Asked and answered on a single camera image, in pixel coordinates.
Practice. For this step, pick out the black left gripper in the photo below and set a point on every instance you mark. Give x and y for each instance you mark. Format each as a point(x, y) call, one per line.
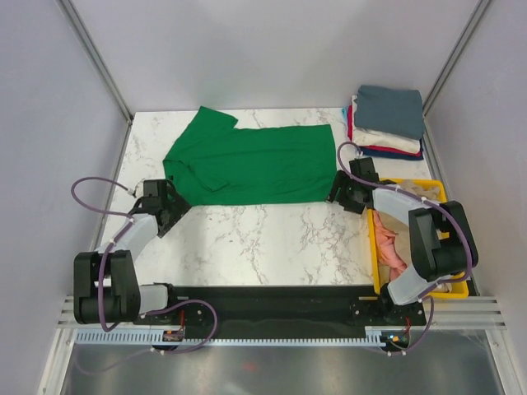
point(179, 206)

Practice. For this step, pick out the pink t shirt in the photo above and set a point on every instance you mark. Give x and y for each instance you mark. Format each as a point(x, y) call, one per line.
point(389, 247)

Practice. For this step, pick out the folded navy t shirt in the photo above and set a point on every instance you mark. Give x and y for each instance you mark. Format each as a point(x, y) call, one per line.
point(392, 153)

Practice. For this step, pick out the aluminium extrusion rail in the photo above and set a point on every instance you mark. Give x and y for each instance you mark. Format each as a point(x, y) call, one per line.
point(472, 313)

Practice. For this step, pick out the green t shirt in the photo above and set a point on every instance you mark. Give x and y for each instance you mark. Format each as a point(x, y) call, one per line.
point(213, 162)

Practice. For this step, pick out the white slotted cable duct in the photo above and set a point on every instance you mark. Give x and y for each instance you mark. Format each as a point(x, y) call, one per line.
point(160, 337)

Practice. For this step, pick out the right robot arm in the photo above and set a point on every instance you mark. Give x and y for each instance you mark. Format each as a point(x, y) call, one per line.
point(441, 241)

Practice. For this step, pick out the left aluminium frame post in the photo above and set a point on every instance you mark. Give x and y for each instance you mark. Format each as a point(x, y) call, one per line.
point(89, 46)

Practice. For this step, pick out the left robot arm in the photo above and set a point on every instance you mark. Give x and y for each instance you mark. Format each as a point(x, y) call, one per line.
point(105, 283)

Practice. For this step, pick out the right aluminium frame post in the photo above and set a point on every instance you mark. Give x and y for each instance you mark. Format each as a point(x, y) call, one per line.
point(461, 44)

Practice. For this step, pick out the yellow plastic bin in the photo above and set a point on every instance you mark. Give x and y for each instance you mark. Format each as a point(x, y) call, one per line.
point(457, 288)

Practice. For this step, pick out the beige t shirt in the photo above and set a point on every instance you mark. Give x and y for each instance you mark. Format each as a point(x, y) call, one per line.
point(402, 243)

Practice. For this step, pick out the folded red t shirt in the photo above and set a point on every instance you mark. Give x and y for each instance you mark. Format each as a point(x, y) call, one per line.
point(381, 144)

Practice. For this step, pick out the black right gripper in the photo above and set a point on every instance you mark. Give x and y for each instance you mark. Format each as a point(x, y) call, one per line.
point(340, 178)

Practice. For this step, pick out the folded cream t shirt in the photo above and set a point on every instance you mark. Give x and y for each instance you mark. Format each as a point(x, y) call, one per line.
point(370, 137)

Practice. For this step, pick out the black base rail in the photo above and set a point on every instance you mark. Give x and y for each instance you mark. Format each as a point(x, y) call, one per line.
point(283, 311)

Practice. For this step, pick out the aluminium frame post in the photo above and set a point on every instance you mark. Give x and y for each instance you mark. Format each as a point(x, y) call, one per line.
point(89, 46)
point(461, 44)

